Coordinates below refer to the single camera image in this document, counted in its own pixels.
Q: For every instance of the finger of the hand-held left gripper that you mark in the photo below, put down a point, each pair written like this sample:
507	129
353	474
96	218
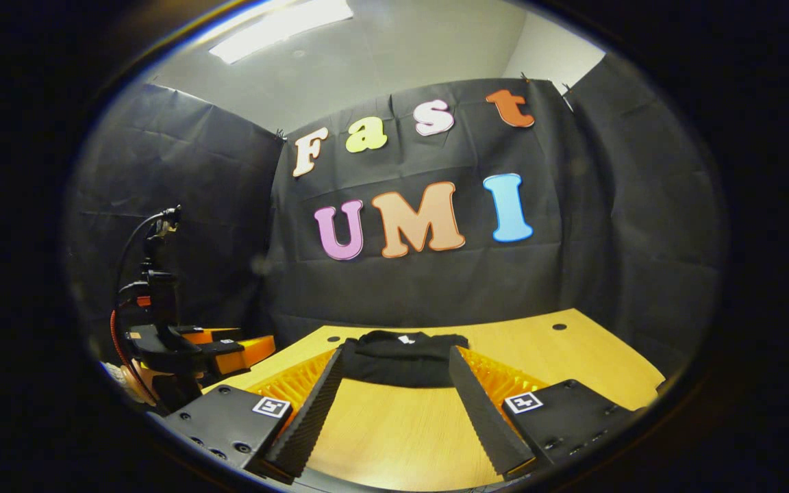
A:
251	352
213	335

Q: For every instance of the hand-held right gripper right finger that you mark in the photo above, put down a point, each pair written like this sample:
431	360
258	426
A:
483	411

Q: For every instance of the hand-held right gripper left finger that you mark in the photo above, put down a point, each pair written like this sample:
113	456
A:
312	418

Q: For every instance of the black button shirt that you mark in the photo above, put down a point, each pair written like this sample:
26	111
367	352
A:
401	363

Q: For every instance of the black backdrop cloth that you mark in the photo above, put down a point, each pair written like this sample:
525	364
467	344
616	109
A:
572	239

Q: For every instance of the ceiling light panel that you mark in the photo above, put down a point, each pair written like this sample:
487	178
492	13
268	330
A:
278	31

